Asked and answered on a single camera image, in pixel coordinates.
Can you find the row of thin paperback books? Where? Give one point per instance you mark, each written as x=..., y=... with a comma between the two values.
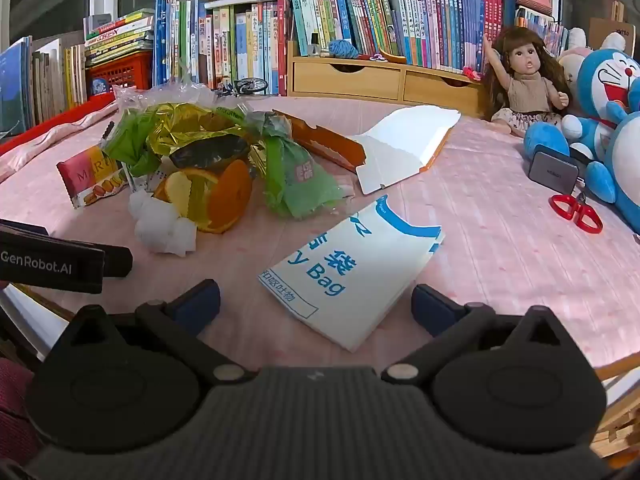
x=400, y=15

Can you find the blue yarn ball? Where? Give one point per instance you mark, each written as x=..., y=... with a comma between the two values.
x=342, y=50

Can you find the brown-haired doll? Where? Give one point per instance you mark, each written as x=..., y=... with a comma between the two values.
x=530, y=85

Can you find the row of leaning picture books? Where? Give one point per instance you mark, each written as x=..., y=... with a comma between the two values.
x=30, y=85

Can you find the clear plastic bag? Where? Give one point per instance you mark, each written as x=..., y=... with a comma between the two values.
x=165, y=95

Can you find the row of tall picture books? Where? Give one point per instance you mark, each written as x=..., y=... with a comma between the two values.
x=220, y=45

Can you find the blue cat plush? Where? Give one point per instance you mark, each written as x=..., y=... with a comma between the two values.
x=627, y=170

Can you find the black model bicycle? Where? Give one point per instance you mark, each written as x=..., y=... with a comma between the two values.
x=247, y=86

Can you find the black plastic wrapper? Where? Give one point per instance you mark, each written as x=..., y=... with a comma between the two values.
x=210, y=152

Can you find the brown cardboard box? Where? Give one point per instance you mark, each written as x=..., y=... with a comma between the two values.
x=607, y=35

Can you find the white and blue paper bag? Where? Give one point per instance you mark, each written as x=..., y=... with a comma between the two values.
x=350, y=285

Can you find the orange slice printed packet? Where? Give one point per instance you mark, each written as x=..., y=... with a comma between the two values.
x=227, y=200

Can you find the wooden slatted frame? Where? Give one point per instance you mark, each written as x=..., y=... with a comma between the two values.
x=620, y=410

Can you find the row of small books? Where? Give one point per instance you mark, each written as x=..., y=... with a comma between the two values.
x=540, y=30

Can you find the gold foil wrapper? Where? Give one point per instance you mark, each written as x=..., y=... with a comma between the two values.
x=185, y=127

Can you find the torn orange and white carton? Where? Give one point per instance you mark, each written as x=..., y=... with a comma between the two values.
x=400, y=145

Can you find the white and pink rabbit plush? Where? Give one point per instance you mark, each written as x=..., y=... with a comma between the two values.
x=572, y=60

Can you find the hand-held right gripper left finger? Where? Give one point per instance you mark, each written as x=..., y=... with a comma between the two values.
x=197, y=307

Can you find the wooden boat-shaped dish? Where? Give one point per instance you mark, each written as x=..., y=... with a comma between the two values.
x=392, y=57

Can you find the small glass bottle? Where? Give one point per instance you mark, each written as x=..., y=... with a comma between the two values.
x=314, y=45

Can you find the wooden drawer organizer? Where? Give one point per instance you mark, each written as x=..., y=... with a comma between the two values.
x=350, y=80

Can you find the macaron print snack packet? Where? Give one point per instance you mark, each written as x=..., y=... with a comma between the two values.
x=82, y=177

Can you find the person's maroon clothing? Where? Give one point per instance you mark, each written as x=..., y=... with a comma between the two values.
x=15, y=410

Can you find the green plastic wrapper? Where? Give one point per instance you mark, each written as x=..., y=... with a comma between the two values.
x=130, y=140

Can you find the crumpled white tissue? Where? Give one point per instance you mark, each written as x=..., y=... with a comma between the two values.
x=160, y=230

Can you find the red scissors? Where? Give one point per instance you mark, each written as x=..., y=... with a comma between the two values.
x=565, y=207

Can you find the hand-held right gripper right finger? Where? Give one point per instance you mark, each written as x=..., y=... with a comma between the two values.
x=430, y=310

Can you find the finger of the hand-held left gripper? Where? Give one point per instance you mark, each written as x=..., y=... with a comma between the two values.
x=119, y=261

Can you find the pink flower hair clip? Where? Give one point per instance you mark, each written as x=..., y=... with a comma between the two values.
x=472, y=73

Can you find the red plastic crate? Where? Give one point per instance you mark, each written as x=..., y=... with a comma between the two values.
x=120, y=72

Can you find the grey rectangular box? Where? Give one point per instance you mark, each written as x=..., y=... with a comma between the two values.
x=552, y=172

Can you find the stack of flat books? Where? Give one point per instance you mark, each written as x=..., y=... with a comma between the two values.
x=120, y=35

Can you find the blue cat plush open mouth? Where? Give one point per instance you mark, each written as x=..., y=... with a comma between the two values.
x=610, y=75

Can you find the green plastic bag pink label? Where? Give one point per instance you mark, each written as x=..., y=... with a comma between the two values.
x=300, y=190

